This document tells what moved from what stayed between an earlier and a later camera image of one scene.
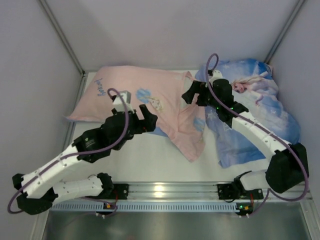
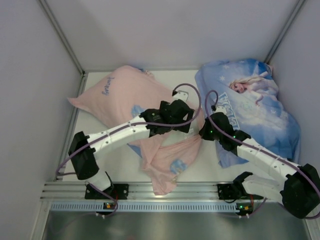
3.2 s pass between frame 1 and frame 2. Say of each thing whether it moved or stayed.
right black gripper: moved
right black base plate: stayed
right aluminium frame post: stayed
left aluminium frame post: stayed
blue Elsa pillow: stayed
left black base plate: stayed
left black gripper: moved
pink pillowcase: moved
